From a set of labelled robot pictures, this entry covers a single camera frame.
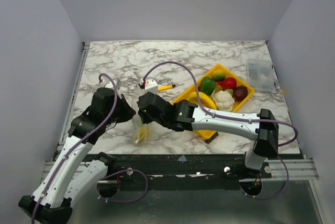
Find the clear zip top bag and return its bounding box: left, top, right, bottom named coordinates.
left=131, top=87, right=152, bottom=145

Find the yellow lemon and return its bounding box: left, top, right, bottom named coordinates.
left=133, top=125, right=150, bottom=144

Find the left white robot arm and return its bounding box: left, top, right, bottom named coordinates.
left=18, top=87, right=136, bottom=223

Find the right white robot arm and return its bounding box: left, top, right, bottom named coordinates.
left=137, top=92, right=279, bottom=178

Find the yellow plastic tray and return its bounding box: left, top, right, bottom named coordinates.
left=170, top=63, right=255, bottom=140

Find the yellow banana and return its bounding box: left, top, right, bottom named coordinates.
left=186, top=91, right=217, bottom=109

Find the green bell pepper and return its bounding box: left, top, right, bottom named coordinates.
left=199, top=76, right=216, bottom=95

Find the white cauliflower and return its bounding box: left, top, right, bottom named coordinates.
left=211, top=91, right=235, bottom=111

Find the yellow green mango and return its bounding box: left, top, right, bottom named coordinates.
left=211, top=69, right=226, bottom=82

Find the red apple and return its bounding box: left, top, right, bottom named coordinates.
left=221, top=77, right=237, bottom=90

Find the dark red plum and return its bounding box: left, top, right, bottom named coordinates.
left=232, top=85, right=248, bottom=101

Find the clear plastic box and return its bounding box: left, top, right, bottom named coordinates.
left=247, top=59, right=275, bottom=93

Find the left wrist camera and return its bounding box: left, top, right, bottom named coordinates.
left=98, top=77, right=122, bottom=91

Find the yellow handled screwdriver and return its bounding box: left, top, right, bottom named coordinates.
left=158, top=83, right=184, bottom=92

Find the black table front rail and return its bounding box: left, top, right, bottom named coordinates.
left=84, top=152, right=272, bottom=192

